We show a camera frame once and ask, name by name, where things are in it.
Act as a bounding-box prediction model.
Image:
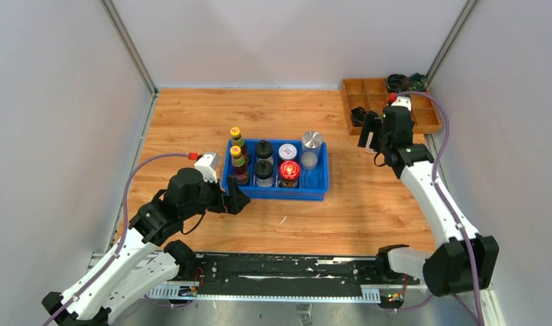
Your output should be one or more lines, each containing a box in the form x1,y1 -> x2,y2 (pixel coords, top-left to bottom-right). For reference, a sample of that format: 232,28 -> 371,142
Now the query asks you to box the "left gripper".
182,173 -> 251,219

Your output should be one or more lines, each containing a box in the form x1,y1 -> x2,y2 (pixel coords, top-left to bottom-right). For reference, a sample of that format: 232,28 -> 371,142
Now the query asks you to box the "sauce bottle yellow cap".
230,126 -> 249,164
229,145 -> 250,185

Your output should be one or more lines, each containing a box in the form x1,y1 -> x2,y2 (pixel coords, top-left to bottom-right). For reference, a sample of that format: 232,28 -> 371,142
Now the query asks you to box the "black cap spice shaker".
254,160 -> 274,187
255,139 -> 274,164

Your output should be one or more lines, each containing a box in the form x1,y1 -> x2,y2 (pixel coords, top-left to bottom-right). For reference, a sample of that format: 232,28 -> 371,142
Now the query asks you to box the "blue plastic divided bin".
239,139 -> 329,201

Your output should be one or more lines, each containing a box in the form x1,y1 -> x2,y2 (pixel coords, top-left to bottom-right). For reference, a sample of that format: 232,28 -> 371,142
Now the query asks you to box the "red lid sauce jar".
278,160 -> 301,188

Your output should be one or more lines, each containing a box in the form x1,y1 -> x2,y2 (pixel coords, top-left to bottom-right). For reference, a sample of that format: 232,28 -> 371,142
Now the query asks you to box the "silver lid clear jar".
300,130 -> 323,170

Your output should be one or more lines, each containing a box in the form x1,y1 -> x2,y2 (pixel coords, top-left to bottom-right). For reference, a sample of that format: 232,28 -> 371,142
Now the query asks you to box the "white lid sauce jar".
278,143 -> 298,162

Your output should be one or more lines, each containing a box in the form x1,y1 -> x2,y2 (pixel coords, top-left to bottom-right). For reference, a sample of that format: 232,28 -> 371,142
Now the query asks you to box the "small silver lid jar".
365,132 -> 375,154

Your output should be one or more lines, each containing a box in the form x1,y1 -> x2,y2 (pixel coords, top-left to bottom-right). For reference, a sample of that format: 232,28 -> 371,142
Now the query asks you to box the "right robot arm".
358,105 -> 499,297

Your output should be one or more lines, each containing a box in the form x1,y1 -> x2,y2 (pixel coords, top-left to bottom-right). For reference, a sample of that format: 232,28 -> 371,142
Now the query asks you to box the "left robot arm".
42,168 -> 251,325

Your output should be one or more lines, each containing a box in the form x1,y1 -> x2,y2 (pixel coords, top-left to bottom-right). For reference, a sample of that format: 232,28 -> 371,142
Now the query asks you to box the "black clip bundle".
350,107 -> 367,127

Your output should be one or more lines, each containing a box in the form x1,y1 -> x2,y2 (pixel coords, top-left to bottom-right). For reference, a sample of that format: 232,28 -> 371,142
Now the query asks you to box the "wooden divided tray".
339,78 -> 442,136

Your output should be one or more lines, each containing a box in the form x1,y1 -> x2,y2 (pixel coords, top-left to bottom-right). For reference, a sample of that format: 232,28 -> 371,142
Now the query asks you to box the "black rolled item in tray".
385,74 -> 410,93

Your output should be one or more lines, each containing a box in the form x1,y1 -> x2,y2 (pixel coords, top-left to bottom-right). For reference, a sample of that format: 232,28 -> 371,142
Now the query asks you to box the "dark green rolled cloth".
408,73 -> 427,92

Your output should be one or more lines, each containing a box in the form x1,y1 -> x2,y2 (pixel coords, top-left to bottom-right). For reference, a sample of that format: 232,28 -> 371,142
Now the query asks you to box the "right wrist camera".
390,96 -> 412,111

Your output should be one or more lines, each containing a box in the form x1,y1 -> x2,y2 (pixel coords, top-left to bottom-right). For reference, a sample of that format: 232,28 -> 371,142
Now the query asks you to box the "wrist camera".
390,96 -> 412,111
194,152 -> 221,183

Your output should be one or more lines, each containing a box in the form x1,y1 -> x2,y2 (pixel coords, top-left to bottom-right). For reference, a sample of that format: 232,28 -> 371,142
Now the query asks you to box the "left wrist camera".
194,152 -> 221,183

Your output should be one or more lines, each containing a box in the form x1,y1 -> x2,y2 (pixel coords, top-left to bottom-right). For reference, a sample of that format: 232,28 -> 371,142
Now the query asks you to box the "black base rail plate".
149,251 -> 420,300

